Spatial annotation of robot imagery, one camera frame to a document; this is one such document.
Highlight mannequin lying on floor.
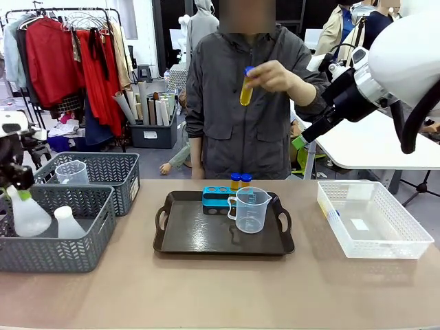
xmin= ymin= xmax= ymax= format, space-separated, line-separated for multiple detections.
xmin=159 ymin=142 xmax=192 ymax=177

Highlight person's left hand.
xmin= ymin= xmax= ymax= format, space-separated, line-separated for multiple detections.
xmin=247 ymin=59 xmax=318 ymax=108

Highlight black floor tripod legs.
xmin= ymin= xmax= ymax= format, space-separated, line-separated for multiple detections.
xmin=401 ymin=170 xmax=440 ymax=208

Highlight clear plastic measuring beaker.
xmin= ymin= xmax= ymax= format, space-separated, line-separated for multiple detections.
xmin=227 ymin=186 xmax=273 ymax=235
xmin=54 ymin=160 xmax=91 ymax=186

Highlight translucent white conical flask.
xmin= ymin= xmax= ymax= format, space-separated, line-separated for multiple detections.
xmin=6 ymin=184 xmax=53 ymax=239
xmin=53 ymin=206 xmax=87 ymax=239

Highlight white plastic basket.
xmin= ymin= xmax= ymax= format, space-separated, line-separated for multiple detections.
xmin=316 ymin=180 xmax=435 ymax=260

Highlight dark brown serving tray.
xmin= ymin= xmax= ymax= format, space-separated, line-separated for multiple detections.
xmin=153 ymin=190 xmax=296 ymax=256

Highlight tall beige paper roll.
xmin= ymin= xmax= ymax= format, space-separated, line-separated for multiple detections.
xmin=137 ymin=80 xmax=151 ymax=126

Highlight grey hooded mannequin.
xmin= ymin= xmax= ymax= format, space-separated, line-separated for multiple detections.
xmin=186 ymin=0 xmax=220 ymax=69

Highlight beige trench coat mannequin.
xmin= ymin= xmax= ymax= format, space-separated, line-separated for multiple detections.
xmin=314 ymin=2 xmax=359 ymax=58

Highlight person's left forearm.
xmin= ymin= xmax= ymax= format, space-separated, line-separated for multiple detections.
xmin=294 ymin=79 xmax=336 ymax=125

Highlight black tripod pole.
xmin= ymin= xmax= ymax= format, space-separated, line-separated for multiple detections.
xmin=345 ymin=16 xmax=367 ymax=68

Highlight grey paper roll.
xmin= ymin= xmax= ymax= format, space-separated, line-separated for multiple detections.
xmin=112 ymin=91 xmax=137 ymax=125

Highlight black metal clothes rack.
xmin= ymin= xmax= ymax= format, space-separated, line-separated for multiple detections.
xmin=4 ymin=6 xmax=127 ymax=153

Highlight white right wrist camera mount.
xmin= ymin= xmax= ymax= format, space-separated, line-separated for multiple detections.
xmin=307 ymin=47 xmax=369 ymax=83

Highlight large grey plastic basket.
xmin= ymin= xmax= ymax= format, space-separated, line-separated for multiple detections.
xmin=0 ymin=184 xmax=117 ymax=274

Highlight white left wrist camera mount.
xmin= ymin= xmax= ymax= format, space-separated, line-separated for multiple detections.
xmin=0 ymin=111 xmax=30 ymax=137

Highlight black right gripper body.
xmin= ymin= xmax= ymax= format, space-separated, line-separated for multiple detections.
xmin=324 ymin=67 xmax=380 ymax=122

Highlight blue test tube rack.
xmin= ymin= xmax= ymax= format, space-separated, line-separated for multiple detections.
xmin=201 ymin=186 xmax=255 ymax=209

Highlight beige hanging garment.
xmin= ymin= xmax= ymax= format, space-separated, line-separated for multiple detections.
xmin=109 ymin=21 xmax=133 ymax=91

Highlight navy blue skirt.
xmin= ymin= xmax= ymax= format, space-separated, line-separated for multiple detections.
xmin=84 ymin=98 xmax=115 ymax=147

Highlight red shirt garment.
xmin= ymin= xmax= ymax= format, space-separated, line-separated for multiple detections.
xmin=25 ymin=16 xmax=87 ymax=108

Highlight navy sweater mannequin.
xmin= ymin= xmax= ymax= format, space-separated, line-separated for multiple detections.
xmin=357 ymin=0 xmax=402 ymax=51

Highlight white table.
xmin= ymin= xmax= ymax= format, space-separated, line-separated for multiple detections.
xmin=290 ymin=99 xmax=440 ymax=171

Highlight small grey plastic basket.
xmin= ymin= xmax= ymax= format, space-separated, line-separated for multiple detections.
xmin=33 ymin=152 xmax=142 ymax=217

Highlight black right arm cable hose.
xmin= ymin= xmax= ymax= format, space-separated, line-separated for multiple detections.
xmin=390 ymin=80 xmax=440 ymax=155

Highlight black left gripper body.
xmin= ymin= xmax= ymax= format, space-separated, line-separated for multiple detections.
xmin=0 ymin=134 xmax=25 ymax=177

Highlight light blue garment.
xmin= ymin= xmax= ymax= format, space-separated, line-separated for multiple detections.
xmin=2 ymin=13 xmax=35 ymax=89

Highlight person in grey jacket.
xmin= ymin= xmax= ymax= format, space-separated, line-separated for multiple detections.
xmin=184 ymin=0 xmax=336 ymax=180

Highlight green chair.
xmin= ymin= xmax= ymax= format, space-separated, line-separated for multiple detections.
xmin=291 ymin=135 xmax=328 ymax=172

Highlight black step stool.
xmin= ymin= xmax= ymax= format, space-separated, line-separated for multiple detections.
xmin=137 ymin=63 xmax=153 ymax=83

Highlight person's right forearm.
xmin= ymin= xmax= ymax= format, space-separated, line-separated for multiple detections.
xmin=189 ymin=136 xmax=206 ymax=180

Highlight black hanging scarf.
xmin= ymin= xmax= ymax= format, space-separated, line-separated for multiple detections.
xmin=88 ymin=27 xmax=111 ymax=82

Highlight dark grey storage bin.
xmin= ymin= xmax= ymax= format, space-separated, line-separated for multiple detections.
xmin=129 ymin=109 xmax=179 ymax=149

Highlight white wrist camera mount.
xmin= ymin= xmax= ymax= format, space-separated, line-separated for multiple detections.
xmin=0 ymin=111 xmax=30 ymax=137
xmin=307 ymin=47 xmax=369 ymax=83

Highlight red pleated dress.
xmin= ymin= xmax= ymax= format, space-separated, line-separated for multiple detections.
xmin=75 ymin=29 xmax=125 ymax=137

